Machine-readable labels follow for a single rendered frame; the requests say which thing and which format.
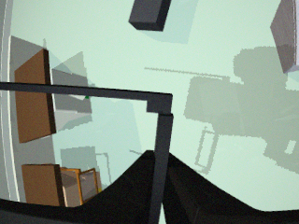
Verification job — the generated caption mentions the black glasses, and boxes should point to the black glasses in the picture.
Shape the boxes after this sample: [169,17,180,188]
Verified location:
[0,82,175,224]

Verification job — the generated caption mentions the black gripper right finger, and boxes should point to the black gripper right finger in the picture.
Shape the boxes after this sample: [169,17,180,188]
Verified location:
[162,153,299,224]

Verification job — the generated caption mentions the beige flat panel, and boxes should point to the beige flat panel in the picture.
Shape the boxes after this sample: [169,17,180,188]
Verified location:
[7,36,55,203]

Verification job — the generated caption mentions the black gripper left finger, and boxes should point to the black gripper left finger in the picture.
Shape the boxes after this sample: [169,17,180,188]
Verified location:
[0,150,156,224]

